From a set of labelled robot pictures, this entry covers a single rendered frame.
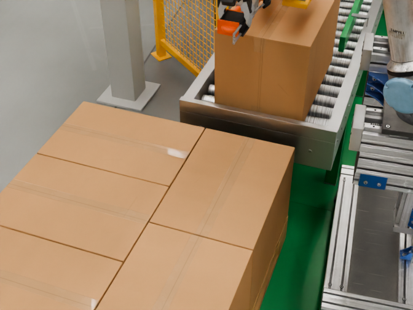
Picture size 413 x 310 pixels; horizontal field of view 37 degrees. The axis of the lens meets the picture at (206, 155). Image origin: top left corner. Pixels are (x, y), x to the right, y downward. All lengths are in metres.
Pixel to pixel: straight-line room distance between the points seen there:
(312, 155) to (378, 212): 0.41
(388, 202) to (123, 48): 1.70
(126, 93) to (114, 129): 1.10
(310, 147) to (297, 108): 0.18
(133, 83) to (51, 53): 0.87
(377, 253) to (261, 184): 0.60
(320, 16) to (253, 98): 0.44
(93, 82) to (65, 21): 0.89
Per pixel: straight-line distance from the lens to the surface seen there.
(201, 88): 2.84
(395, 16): 1.70
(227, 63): 2.61
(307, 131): 2.61
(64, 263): 2.17
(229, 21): 2.02
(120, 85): 3.76
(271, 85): 2.59
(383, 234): 2.76
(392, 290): 2.56
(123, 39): 3.57
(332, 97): 2.89
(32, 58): 4.37
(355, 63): 3.08
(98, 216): 2.30
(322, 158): 2.68
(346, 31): 3.25
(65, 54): 4.37
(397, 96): 1.76
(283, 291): 2.74
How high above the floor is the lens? 2.16
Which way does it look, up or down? 40 degrees down
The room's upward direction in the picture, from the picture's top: 1 degrees counter-clockwise
